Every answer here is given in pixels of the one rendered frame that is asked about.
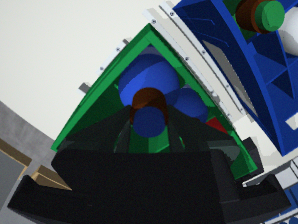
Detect white bottle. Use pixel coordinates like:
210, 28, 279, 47
278, 7, 298, 56

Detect blue crate with dividers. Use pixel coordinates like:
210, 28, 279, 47
172, 0, 298, 157

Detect green plastic crate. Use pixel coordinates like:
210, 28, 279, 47
51, 23, 258, 180

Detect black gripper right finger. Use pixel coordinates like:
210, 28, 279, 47
167, 104, 240, 167

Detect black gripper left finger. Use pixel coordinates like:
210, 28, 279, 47
58, 105, 131, 153

